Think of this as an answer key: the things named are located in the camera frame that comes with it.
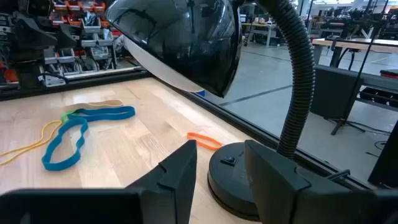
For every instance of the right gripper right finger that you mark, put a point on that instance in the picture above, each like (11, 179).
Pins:
(270, 186)

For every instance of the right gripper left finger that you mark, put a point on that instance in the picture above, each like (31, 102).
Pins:
(174, 186)

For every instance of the orange rubber band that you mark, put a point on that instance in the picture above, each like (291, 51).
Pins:
(190, 134)

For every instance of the wide blue rubber band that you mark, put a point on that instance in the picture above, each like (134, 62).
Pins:
(59, 167)
(130, 112)

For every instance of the wide beige rubber band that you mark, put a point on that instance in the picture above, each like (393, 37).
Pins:
(109, 102)

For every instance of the green rubber band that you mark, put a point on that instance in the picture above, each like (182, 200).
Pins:
(64, 116)

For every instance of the thin yellow rubber band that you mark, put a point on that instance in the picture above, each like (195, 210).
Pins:
(43, 128)

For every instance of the parts bin storage rack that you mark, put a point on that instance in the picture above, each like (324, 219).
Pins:
(93, 28)

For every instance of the black tripod stand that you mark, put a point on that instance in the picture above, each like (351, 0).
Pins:
(342, 122)

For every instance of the blue plastic crate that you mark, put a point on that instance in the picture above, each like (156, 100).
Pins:
(201, 93)

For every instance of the black computer tower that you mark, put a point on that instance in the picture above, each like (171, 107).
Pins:
(335, 93)

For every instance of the black storage crate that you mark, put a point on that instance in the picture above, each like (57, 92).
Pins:
(379, 95)

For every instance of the white workbench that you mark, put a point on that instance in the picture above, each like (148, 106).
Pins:
(261, 26)

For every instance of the wooden top workbench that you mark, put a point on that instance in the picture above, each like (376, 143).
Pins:
(357, 43)

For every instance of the white arm base bracket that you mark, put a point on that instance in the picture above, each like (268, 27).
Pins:
(53, 81)

